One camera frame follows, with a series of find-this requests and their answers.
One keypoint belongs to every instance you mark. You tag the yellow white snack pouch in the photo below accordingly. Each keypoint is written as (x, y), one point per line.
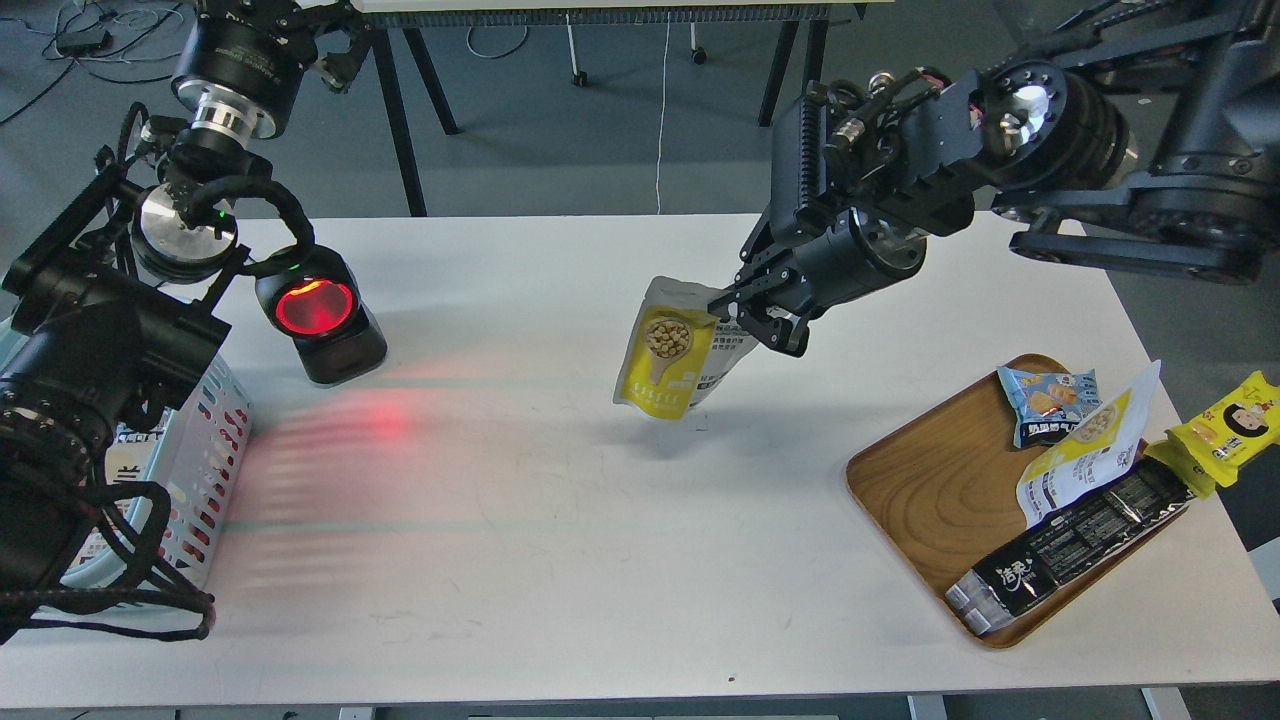
(677, 352)

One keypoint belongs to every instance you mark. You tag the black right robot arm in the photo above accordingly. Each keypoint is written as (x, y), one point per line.
(1152, 153)

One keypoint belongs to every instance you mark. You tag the black long snack package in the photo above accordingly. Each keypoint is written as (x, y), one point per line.
(1044, 560)

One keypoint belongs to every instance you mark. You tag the black barcode scanner red window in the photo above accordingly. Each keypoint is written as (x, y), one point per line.
(317, 303)

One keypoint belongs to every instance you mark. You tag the snack packets inside basket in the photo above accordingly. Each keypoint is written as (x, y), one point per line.
(131, 453)

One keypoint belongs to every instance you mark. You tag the blue snack packet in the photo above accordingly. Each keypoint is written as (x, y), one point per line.
(1047, 405)

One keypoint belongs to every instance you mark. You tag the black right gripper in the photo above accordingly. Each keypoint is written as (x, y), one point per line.
(861, 178)

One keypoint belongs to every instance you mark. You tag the light blue plastic basket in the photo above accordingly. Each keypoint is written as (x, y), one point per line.
(200, 470)

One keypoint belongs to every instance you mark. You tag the yellow cartoon snack packet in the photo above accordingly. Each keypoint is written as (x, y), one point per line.
(1207, 451)

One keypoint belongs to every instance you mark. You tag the yellow white snack bag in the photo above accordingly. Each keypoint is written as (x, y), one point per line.
(1099, 450)

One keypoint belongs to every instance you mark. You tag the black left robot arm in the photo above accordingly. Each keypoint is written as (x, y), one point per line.
(116, 303)

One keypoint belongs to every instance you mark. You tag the black background table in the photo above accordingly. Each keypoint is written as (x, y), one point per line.
(810, 19)

